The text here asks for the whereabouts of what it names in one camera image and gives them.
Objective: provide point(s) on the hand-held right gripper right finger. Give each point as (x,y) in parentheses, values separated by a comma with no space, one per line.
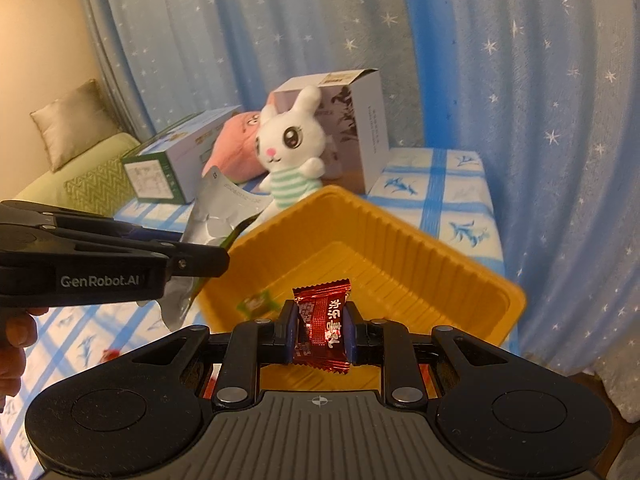
(351,340)

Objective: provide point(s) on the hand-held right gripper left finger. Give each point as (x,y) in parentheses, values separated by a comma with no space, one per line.
(290,340)

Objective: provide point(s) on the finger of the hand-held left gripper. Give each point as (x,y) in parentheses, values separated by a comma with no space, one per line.
(100,222)
(200,262)

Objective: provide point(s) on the dark red candy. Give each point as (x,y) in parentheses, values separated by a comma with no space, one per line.
(322,320)

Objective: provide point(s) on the green candy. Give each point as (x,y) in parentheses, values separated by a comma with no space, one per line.
(257,302)

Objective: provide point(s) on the silver foil packet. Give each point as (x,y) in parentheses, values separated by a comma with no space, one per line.
(215,210)

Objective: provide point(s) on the yellow plastic tray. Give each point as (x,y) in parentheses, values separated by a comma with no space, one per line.
(400,285)

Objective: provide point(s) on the wide red candy packet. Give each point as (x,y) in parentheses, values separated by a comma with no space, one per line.
(112,355)

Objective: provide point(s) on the person's left hand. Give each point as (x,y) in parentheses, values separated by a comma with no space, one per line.
(12,360)

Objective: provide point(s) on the green zigzag cushion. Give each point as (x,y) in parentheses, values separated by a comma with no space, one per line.
(95,187)

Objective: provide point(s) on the light green sofa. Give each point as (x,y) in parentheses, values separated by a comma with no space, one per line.
(45,185)

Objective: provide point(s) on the green and white cardboard box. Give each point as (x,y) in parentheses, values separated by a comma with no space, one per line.
(150,177)

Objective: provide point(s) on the beige cushion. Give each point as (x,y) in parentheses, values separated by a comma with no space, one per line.
(75,120)

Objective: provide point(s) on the pink plush toy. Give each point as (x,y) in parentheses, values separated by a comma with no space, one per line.
(232,150)

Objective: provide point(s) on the white rabbit plush toy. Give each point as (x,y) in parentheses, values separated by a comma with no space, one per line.
(290,135)

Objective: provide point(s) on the white floral print box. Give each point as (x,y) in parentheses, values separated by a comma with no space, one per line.
(370,135)

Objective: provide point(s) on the blue star curtain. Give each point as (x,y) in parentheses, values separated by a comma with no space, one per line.
(500,60)

